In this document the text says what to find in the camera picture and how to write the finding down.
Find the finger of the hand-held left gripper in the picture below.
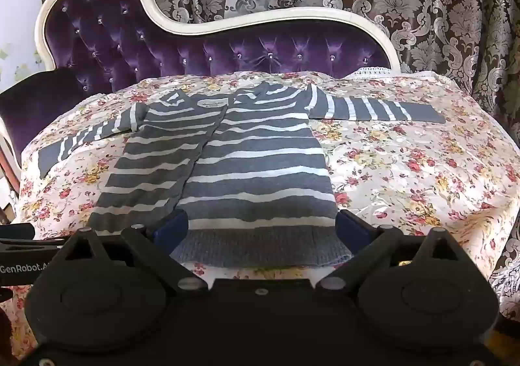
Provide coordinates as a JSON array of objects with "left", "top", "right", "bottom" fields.
[{"left": 0, "top": 223, "right": 37, "bottom": 241}]

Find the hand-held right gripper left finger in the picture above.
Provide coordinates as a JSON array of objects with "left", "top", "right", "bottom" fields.
[{"left": 61, "top": 209, "right": 209, "bottom": 294}]

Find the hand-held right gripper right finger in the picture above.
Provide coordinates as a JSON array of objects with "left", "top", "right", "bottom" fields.
[{"left": 315, "top": 209, "right": 464, "bottom": 292}]

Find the grey white striped sweater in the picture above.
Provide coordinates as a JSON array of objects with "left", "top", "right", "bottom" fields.
[{"left": 37, "top": 81, "right": 447, "bottom": 269}]

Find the floral blanket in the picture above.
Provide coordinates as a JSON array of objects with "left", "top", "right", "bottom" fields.
[{"left": 0, "top": 69, "right": 520, "bottom": 354}]

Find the white lace cloth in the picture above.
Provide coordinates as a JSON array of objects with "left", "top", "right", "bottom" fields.
[{"left": 343, "top": 66, "right": 437, "bottom": 81}]

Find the purple tufted headboard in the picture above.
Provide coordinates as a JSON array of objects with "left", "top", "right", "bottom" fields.
[{"left": 0, "top": 0, "right": 404, "bottom": 172}]

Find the brown damask curtain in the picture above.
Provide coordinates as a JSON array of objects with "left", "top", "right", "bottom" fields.
[{"left": 49, "top": 0, "right": 520, "bottom": 318}]

